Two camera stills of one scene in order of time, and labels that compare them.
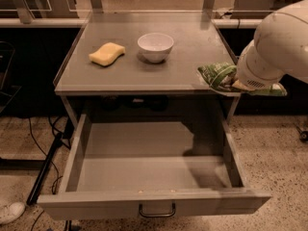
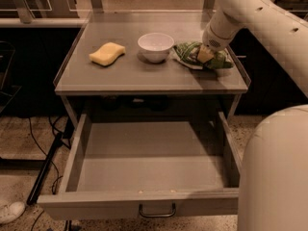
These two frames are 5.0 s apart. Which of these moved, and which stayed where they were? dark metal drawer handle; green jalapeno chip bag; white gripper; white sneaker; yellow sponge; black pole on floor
Moved: green jalapeno chip bag; white gripper
Stayed: white sneaker; yellow sponge; dark metal drawer handle; black pole on floor
